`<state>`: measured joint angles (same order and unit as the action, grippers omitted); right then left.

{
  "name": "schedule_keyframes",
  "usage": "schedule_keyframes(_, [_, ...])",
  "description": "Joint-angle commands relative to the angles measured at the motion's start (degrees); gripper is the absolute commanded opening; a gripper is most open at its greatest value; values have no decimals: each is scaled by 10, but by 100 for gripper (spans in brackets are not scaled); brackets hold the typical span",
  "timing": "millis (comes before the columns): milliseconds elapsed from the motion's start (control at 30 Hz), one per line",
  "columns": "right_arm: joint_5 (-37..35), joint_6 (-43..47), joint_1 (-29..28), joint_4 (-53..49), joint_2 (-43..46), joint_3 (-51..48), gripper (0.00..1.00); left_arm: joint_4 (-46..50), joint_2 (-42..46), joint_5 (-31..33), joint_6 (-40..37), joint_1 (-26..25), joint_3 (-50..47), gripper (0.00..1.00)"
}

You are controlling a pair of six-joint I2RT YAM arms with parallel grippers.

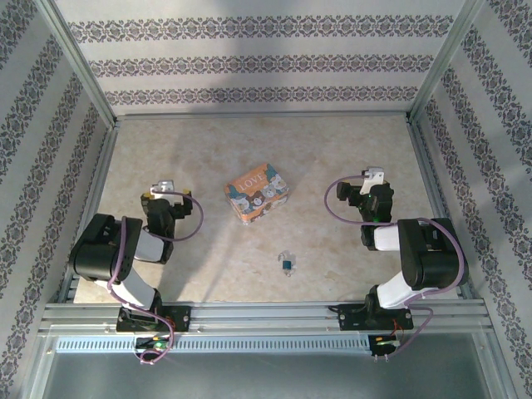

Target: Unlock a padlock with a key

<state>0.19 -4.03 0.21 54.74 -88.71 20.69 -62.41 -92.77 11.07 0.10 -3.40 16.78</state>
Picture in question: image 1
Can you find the orange LOVE bear tin box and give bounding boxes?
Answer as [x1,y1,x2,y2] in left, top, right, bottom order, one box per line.
[223,163,291,228]

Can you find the left control board green light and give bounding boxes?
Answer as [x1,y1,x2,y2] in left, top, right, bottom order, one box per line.
[135,337,172,354]

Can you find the control board green light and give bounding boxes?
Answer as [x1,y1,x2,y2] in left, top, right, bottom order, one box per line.
[371,333,402,359]
[135,337,172,354]

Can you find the right control board green light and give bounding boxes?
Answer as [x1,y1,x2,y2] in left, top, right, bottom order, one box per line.
[371,333,402,359]

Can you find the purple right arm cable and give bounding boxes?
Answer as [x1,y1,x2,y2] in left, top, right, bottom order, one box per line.
[324,174,466,361]

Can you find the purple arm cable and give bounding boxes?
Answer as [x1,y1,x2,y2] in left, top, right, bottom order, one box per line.
[324,174,466,361]
[106,190,205,367]

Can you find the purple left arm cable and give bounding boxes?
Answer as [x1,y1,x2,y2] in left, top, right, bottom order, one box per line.
[106,190,205,367]

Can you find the aluminium side frame rail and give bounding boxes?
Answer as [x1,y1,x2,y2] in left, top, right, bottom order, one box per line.
[57,122,121,304]
[405,116,477,301]

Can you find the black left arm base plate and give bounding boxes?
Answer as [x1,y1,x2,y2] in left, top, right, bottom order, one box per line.
[116,305,193,333]

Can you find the aluminium rear frame rail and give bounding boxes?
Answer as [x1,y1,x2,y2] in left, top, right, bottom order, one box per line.
[114,111,411,122]

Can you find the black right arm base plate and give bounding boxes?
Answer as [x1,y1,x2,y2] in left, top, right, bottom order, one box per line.
[329,303,412,332]

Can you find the aluminium frame post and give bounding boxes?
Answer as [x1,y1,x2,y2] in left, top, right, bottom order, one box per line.
[36,0,118,130]
[409,0,486,126]

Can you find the aluminium mounting rail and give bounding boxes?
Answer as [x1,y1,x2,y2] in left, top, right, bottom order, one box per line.
[39,301,488,334]

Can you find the grey slotted cable duct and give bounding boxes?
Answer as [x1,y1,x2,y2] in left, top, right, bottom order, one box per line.
[55,335,371,354]

